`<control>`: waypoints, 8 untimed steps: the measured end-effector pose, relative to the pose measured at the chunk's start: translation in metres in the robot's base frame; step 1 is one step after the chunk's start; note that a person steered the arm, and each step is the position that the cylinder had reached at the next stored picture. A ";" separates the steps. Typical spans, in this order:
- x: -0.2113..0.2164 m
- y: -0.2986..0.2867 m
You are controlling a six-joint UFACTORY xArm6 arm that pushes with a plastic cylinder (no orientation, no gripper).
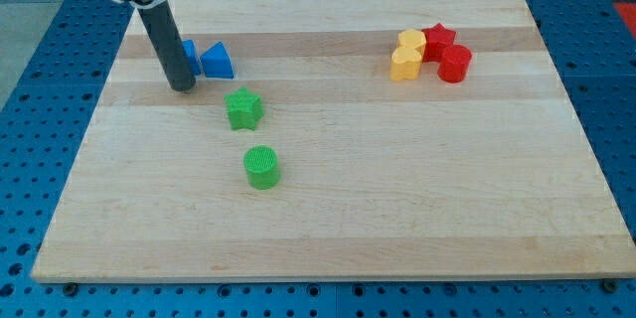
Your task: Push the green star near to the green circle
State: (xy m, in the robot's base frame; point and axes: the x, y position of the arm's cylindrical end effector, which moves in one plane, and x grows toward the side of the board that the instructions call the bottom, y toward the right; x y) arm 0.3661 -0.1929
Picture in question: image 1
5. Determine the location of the wooden board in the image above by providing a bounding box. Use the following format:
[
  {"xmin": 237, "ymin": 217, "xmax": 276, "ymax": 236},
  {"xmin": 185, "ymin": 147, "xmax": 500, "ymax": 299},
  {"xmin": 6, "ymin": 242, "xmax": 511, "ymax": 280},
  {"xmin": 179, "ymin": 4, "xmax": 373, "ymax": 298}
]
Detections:
[{"xmin": 32, "ymin": 0, "xmax": 635, "ymax": 283}]

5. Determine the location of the yellow hexagon block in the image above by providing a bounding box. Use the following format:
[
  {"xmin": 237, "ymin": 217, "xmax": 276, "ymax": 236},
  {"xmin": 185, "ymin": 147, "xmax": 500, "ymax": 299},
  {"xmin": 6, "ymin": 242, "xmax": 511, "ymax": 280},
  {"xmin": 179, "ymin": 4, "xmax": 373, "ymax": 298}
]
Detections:
[{"xmin": 397, "ymin": 29, "xmax": 426, "ymax": 56}]

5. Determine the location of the blue cube block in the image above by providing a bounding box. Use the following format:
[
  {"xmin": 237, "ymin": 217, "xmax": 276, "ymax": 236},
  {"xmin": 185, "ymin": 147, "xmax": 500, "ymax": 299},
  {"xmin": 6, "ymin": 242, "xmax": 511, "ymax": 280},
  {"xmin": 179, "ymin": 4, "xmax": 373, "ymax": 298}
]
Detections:
[{"xmin": 182, "ymin": 40, "xmax": 201, "ymax": 76}]

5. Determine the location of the green cylinder block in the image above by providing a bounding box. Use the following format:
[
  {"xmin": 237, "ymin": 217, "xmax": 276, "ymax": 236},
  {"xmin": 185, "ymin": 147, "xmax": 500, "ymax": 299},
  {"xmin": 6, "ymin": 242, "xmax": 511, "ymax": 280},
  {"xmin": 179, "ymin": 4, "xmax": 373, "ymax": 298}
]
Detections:
[{"xmin": 243, "ymin": 145, "xmax": 280, "ymax": 190}]

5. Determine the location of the blue triangle block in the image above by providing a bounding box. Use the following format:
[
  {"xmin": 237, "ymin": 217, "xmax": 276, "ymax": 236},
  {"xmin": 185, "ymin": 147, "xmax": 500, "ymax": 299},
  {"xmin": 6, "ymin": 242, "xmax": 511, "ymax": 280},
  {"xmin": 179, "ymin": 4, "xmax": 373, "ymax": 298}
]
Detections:
[{"xmin": 200, "ymin": 42, "xmax": 235, "ymax": 79}]

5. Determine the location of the green star block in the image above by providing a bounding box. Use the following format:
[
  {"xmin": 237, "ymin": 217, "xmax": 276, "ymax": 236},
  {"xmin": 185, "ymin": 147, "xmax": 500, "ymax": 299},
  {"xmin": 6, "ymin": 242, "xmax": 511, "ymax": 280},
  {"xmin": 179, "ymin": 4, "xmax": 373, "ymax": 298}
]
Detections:
[{"xmin": 225, "ymin": 86, "xmax": 264, "ymax": 130}]

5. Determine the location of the red cylinder block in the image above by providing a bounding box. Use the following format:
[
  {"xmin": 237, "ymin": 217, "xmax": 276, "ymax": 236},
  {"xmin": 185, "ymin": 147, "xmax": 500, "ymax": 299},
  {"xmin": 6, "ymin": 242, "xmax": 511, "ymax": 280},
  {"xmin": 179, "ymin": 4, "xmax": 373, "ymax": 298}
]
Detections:
[{"xmin": 437, "ymin": 45, "xmax": 472, "ymax": 83}]

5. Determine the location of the yellow heart block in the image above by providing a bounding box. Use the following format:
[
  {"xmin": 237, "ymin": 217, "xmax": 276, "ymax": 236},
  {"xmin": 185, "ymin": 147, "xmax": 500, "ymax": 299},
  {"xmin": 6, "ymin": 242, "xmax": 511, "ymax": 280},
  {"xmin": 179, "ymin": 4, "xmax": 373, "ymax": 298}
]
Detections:
[{"xmin": 390, "ymin": 47, "xmax": 422, "ymax": 81}]

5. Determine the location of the red star block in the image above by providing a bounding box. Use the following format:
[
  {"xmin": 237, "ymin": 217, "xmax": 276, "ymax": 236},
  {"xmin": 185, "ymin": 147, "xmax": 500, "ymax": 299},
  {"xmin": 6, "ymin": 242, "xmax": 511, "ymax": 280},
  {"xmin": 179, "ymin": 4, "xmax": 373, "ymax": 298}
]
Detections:
[{"xmin": 421, "ymin": 23, "xmax": 456, "ymax": 63}]

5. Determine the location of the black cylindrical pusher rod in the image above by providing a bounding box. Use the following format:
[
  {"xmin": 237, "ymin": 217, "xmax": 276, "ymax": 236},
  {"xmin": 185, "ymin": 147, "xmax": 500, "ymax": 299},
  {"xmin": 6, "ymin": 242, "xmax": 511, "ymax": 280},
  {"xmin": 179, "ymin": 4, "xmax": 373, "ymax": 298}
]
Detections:
[{"xmin": 138, "ymin": 1, "xmax": 196, "ymax": 92}]

